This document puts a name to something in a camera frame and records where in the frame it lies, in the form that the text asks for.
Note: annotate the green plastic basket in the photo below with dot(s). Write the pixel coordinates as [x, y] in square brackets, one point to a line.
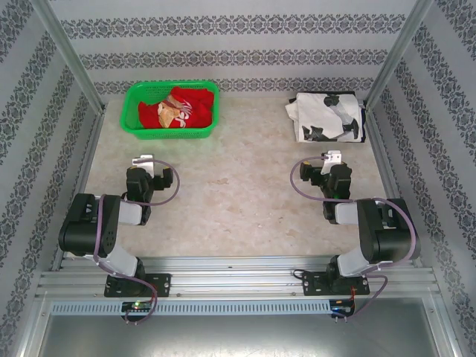
[130, 111]

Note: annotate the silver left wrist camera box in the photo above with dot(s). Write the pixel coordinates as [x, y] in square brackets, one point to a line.
[145, 163]

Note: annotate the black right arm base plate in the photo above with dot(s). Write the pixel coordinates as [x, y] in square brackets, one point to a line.
[314, 284]

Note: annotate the white t-shirt with black print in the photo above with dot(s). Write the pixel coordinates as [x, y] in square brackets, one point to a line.
[320, 111]

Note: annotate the aluminium mounting rail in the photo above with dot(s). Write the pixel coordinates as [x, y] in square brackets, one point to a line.
[238, 275]

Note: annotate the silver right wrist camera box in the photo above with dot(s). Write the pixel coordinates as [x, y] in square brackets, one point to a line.
[332, 160]

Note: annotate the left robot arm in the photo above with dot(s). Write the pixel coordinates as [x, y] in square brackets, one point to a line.
[83, 223]

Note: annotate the small circuit board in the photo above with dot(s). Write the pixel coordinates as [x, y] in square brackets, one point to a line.
[137, 306]
[342, 305]

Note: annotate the aluminium frame post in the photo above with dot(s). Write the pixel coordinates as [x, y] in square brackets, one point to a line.
[401, 52]
[70, 56]

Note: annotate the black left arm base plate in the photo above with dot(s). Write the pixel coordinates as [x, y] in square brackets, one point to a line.
[161, 284]

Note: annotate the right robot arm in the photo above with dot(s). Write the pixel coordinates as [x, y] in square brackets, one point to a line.
[386, 238]

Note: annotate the red t-shirt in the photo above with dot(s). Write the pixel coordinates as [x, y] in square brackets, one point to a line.
[199, 111]

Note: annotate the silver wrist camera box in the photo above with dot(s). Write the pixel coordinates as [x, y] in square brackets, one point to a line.
[145, 163]
[332, 160]

